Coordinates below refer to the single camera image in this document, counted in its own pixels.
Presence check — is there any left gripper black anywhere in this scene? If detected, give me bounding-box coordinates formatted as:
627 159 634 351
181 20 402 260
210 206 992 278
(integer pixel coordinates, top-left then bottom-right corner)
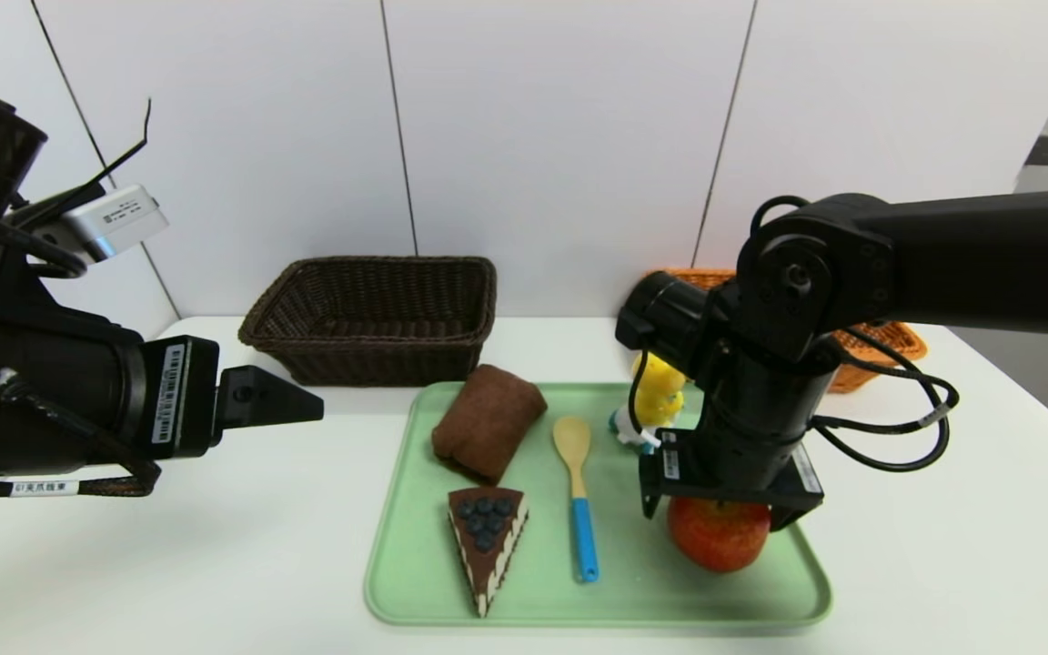
0 315 325 476

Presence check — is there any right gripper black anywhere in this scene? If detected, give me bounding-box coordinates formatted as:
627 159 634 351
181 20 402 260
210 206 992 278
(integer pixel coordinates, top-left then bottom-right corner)
638 359 825 533

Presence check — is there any red apple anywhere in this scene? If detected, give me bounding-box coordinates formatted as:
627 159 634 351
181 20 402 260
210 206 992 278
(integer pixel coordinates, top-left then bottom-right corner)
667 496 772 573

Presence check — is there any yellow duck toy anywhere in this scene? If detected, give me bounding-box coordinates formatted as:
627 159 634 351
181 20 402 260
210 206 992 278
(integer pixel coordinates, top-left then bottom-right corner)
610 353 689 456

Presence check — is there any brown cloth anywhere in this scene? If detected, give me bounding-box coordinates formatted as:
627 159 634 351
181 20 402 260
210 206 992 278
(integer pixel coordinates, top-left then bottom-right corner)
431 365 548 484

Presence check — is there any chocolate blueberry cake slice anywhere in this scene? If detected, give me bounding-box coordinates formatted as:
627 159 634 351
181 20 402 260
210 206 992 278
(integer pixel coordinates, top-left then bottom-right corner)
448 487 529 618

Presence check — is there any dark brown wicker basket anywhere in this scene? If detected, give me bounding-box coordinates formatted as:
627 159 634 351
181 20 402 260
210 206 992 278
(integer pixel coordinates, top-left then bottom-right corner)
238 256 498 387

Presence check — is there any orange wicker basket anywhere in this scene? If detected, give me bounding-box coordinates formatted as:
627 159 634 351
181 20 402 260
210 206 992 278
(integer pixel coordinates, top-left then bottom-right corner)
651 267 928 394

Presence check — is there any light green plastic tray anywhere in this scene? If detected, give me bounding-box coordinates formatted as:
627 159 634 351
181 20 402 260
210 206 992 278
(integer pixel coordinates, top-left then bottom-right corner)
365 381 832 627

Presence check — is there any thin black zip tie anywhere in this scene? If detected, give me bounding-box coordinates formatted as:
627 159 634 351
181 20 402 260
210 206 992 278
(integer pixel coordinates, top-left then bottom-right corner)
10 98 152 219

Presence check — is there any wooden spoon blue handle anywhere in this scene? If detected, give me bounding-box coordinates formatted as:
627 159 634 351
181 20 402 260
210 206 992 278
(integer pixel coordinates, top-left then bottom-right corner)
552 416 600 583

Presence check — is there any left gripper braided harness cable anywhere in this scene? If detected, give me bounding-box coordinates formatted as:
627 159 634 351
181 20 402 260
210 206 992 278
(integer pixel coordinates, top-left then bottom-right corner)
0 368 161 499

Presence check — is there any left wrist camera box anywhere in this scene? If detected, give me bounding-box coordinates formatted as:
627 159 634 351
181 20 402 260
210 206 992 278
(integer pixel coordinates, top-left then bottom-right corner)
28 185 170 265

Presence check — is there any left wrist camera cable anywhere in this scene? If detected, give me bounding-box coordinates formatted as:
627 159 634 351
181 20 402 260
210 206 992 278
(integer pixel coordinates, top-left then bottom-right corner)
0 200 88 278

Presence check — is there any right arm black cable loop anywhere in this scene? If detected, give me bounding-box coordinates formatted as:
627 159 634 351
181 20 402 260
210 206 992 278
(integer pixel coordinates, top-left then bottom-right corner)
811 326 960 472

